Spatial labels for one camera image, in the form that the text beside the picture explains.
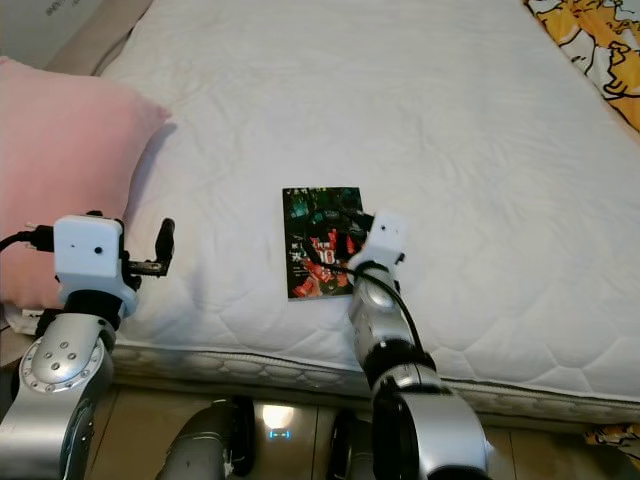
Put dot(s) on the pink pillow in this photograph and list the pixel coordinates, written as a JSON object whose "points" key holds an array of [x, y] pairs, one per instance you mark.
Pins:
{"points": [[75, 180]]}

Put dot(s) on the dark green red book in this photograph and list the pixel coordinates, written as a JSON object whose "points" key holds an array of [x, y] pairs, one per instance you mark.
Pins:
{"points": [[310, 215]]}

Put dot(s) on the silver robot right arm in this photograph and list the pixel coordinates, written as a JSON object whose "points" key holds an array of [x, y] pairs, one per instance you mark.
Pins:
{"points": [[435, 430]]}

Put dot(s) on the white quilted mattress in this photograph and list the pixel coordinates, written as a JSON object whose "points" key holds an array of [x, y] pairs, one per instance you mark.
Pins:
{"points": [[420, 110]]}

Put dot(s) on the orange cartoon print blanket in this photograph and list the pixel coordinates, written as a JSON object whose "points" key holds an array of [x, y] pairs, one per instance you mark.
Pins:
{"points": [[590, 45]]}

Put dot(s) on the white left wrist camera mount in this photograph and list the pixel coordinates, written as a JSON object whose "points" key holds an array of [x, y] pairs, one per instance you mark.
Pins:
{"points": [[92, 262]]}

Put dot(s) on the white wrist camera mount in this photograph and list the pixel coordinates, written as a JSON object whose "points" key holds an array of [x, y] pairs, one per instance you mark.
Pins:
{"points": [[92, 262], [387, 240]]}

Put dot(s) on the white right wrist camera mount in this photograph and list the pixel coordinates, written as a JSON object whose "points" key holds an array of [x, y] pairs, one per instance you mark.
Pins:
{"points": [[387, 240]]}

